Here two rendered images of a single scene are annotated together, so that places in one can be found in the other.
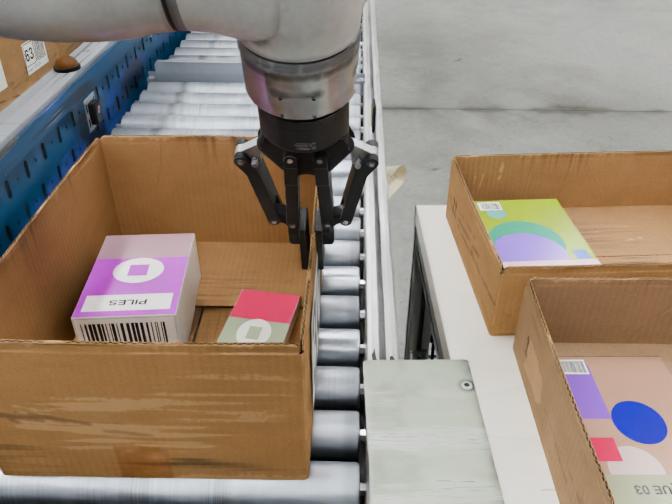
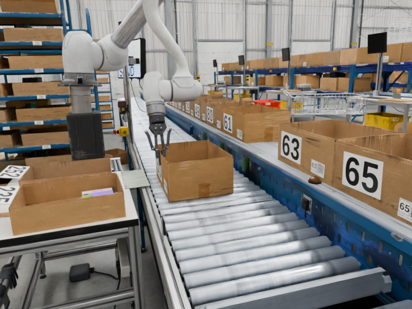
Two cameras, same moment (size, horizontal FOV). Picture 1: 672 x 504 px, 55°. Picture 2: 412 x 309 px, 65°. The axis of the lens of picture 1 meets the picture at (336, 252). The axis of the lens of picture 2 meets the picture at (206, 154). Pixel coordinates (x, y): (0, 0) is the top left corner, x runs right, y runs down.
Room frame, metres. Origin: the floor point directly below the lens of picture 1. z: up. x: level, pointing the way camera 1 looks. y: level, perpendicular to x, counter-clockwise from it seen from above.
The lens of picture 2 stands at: (2.04, -0.21, 1.27)
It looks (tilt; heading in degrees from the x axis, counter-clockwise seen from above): 14 degrees down; 163
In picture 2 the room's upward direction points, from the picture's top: 2 degrees counter-clockwise
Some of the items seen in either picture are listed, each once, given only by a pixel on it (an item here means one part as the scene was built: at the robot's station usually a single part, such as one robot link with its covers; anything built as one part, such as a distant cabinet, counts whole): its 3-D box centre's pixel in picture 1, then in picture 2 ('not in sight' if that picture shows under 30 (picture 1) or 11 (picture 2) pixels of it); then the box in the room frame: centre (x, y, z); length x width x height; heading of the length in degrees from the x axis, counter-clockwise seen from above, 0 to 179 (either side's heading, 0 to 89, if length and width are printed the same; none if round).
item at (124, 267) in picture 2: not in sight; (121, 252); (0.50, -0.20, 0.41); 0.45 x 0.06 x 0.08; 1
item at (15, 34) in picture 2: not in sight; (37, 37); (-0.99, -0.65, 1.59); 0.40 x 0.30 x 0.10; 88
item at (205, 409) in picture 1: (186, 279); (190, 167); (0.57, 0.17, 0.83); 0.39 x 0.29 x 0.17; 179
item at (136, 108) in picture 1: (246, 116); (267, 267); (1.30, 0.19, 0.72); 0.52 x 0.05 x 0.05; 88
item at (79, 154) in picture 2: not in sight; (87, 140); (0.08, -0.31, 0.91); 0.26 x 0.26 x 0.33; 1
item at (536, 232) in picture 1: (530, 239); (99, 198); (0.72, -0.26, 0.79); 0.19 x 0.14 x 0.02; 3
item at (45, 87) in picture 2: not in sight; (44, 87); (-1.00, -0.66, 1.19); 0.40 x 0.30 x 0.10; 88
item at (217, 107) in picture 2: not in sight; (232, 115); (-0.20, 0.70, 0.96); 0.39 x 0.29 x 0.17; 178
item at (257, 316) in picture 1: (253, 340); not in sight; (0.55, 0.09, 0.76); 0.16 x 0.07 x 0.02; 170
